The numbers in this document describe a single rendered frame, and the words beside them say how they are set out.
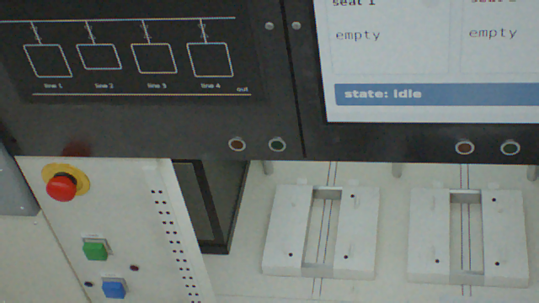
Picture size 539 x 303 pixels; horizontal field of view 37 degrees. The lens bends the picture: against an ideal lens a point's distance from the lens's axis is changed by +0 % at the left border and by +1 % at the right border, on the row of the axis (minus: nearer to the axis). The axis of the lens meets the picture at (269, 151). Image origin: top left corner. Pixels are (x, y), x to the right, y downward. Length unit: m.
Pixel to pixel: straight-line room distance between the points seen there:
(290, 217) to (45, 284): 0.50
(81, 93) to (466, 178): 0.93
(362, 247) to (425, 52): 0.73
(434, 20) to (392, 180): 0.87
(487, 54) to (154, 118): 0.39
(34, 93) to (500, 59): 0.54
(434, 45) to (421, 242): 0.73
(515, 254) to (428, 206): 0.19
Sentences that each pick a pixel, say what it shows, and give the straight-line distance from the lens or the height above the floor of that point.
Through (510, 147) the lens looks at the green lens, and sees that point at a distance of 0.95.
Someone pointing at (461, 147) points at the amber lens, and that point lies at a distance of 0.95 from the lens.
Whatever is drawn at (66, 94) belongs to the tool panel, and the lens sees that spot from 1.00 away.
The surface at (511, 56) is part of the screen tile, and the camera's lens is 0.86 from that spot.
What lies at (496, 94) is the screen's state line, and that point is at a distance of 0.90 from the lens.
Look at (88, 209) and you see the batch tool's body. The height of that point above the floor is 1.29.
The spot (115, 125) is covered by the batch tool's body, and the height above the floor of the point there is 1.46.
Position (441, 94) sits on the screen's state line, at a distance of 0.90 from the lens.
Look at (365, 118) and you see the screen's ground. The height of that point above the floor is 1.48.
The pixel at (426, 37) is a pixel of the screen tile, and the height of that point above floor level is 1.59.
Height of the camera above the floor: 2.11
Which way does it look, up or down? 45 degrees down
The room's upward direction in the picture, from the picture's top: 11 degrees counter-clockwise
